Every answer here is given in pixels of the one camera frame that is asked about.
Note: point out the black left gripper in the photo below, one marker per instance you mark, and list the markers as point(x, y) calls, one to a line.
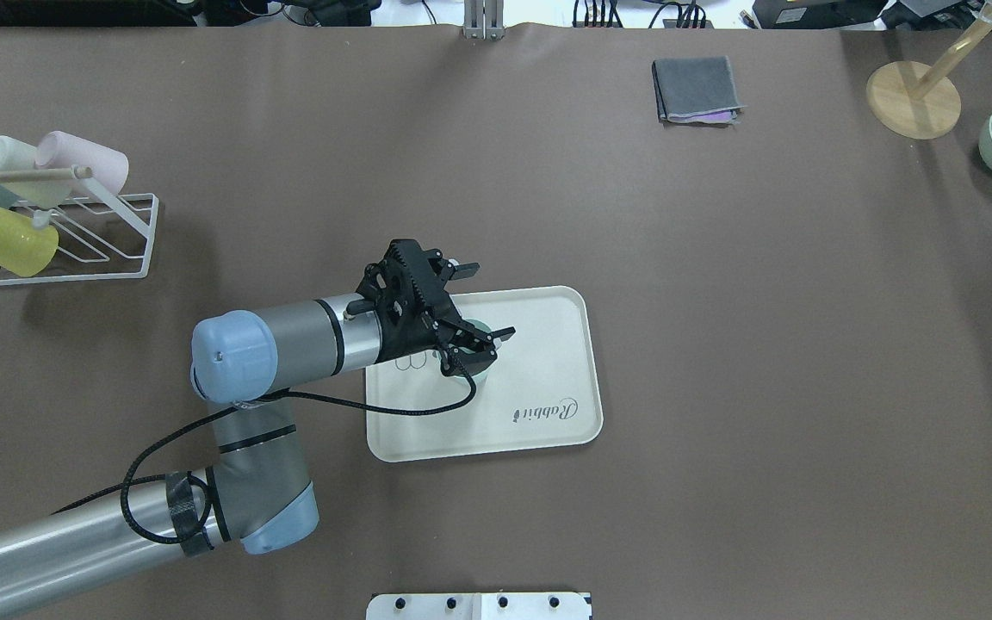
point(406, 342)

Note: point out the green cup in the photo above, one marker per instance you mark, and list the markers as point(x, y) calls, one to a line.
point(475, 354)

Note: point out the cream rabbit tray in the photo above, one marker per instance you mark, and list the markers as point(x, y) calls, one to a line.
point(541, 392)

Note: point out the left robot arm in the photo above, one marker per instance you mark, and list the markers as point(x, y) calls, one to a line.
point(239, 472)

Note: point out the pink cup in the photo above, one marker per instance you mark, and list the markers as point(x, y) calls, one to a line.
point(59, 149)

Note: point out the yellow cup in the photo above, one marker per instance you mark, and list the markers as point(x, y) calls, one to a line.
point(25, 249)

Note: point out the wooden cup tree stand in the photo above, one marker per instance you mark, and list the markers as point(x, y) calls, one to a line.
point(919, 101)

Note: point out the cream white cup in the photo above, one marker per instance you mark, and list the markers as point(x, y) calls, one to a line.
point(16, 155)

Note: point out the grey folded cloth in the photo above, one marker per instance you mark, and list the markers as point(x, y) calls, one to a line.
point(696, 90)

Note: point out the aluminium frame post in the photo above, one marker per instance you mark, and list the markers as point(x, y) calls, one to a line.
point(483, 19)

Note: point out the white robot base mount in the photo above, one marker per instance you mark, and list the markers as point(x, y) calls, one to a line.
point(481, 605)

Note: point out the white wire cup rack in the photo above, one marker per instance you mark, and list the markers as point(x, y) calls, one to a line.
point(102, 235)

